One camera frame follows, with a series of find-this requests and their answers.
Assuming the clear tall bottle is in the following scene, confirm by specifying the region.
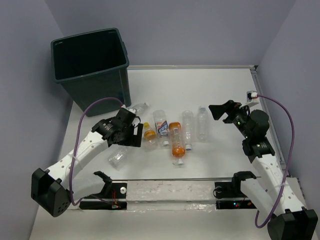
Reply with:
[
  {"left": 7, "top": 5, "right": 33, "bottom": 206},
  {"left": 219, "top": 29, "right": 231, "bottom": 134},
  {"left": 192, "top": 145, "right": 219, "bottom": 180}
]
[{"left": 196, "top": 106, "right": 209, "bottom": 142}]

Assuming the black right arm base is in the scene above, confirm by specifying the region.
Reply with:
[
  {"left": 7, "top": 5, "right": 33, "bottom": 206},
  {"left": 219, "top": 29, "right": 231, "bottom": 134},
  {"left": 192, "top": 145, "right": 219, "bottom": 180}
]
[{"left": 212, "top": 171, "right": 256, "bottom": 210}]

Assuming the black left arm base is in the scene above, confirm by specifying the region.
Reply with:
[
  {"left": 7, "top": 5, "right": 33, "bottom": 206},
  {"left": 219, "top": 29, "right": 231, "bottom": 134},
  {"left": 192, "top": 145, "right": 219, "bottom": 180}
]
[{"left": 79, "top": 171, "right": 127, "bottom": 211}]

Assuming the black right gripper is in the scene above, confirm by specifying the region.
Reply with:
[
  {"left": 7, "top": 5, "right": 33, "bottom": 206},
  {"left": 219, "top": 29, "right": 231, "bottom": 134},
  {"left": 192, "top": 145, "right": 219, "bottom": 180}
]
[{"left": 208, "top": 99, "right": 252, "bottom": 139}]

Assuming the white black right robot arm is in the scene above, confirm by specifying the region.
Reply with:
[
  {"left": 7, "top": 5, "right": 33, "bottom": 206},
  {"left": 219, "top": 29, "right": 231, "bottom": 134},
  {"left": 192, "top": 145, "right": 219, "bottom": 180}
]
[{"left": 208, "top": 100, "right": 318, "bottom": 240}]

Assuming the large orange label bottle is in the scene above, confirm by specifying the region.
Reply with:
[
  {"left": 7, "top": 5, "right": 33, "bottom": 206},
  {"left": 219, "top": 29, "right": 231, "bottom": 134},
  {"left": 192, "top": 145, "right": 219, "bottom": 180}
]
[{"left": 169, "top": 122, "right": 186, "bottom": 166}]

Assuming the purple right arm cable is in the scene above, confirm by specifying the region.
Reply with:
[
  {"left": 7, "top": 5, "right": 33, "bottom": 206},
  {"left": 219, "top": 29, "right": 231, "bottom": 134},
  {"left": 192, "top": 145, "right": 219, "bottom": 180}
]
[{"left": 254, "top": 92, "right": 296, "bottom": 229}]

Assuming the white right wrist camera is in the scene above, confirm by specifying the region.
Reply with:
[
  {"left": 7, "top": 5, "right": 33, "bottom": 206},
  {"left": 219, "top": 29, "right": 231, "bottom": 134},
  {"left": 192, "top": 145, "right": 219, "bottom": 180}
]
[{"left": 242, "top": 90, "right": 260, "bottom": 108}]

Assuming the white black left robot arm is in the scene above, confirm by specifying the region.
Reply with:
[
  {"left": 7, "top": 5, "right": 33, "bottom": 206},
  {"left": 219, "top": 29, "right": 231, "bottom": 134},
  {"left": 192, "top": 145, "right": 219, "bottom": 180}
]
[{"left": 31, "top": 106, "right": 143, "bottom": 217}]

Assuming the clear crushed bottle blue cap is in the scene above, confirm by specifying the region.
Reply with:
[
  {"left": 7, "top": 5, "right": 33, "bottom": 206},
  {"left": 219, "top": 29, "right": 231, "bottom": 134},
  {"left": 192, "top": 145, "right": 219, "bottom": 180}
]
[{"left": 107, "top": 146, "right": 129, "bottom": 170}]

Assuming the clear bottle white blue label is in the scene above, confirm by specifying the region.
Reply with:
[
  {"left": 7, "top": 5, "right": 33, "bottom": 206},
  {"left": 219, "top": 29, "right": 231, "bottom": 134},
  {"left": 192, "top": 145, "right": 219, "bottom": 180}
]
[{"left": 153, "top": 110, "right": 169, "bottom": 147}]

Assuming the clear bottle white cap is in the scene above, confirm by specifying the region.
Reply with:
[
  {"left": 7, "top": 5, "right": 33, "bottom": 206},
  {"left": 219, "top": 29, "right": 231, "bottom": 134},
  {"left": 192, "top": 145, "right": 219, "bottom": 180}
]
[{"left": 182, "top": 110, "right": 194, "bottom": 151}]

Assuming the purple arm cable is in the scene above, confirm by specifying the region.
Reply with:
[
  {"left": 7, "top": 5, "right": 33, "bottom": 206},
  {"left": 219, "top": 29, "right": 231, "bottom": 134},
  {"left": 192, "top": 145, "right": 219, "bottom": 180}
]
[
  {"left": 67, "top": 97, "right": 125, "bottom": 206},
  {"left": 254, "top": 92, "right": 296, "bottom": 229}
]

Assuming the small bottle orange label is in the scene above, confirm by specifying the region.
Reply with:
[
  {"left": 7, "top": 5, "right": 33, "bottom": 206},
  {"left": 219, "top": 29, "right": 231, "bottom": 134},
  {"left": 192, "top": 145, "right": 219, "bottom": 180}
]
[{"left": 143, "top": 122, "right": 158, "bottom": 151}]

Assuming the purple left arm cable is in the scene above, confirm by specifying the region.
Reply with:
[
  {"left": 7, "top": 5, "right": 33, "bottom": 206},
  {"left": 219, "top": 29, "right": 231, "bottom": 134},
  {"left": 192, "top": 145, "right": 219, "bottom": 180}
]
[{"left": 67, "top": 97, "right": 125, "bottom": 206}]

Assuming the dark green plastic bin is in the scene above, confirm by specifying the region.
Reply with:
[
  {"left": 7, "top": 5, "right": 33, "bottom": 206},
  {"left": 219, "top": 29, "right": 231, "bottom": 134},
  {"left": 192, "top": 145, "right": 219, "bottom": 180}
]
[{"left": 50, "top": 28, "right": 132, "bottom": 117}]

